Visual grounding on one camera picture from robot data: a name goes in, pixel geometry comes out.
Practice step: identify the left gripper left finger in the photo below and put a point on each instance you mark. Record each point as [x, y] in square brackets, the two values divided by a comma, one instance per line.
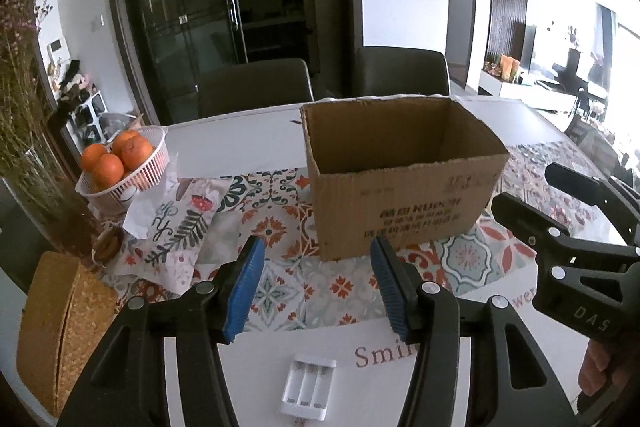
[158, 364]

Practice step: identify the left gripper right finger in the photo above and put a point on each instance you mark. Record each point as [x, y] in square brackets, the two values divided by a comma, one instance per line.
[511, 381]

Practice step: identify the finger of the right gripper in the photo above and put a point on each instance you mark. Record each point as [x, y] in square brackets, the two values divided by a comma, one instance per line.
[552, 242]
[616, 199]

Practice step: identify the white battery charger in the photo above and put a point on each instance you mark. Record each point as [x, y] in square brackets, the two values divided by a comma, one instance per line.
[307, 389]

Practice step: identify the person's right hand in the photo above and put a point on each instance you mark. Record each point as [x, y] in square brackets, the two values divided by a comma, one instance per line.
[605, 363]

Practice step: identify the woven wicker box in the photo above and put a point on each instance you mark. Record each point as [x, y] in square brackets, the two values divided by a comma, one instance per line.
[67, 312]

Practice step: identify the brown cardboard box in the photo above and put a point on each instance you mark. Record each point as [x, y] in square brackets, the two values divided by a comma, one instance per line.
[409, 168]

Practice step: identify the floral fabric tissue pouch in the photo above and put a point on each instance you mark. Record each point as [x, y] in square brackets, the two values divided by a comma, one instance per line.
[175, 236]

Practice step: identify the patterned tile table runner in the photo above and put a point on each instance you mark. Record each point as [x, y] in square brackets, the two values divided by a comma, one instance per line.
[299, 290]

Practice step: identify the white fruit basket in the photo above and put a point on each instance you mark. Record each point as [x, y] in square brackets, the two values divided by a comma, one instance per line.
[147, 175]

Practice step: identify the dark dining chair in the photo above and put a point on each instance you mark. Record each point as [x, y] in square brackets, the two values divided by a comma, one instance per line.
[254, 85]
[385, 70]

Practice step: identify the glass vase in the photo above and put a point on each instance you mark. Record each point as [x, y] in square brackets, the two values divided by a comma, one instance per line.
[47, 195]

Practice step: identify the dried flower bouquet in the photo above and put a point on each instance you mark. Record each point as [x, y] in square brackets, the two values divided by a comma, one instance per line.
[24, 106]

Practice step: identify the dark hallway door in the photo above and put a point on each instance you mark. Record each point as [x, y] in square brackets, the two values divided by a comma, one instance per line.
[459, 43]

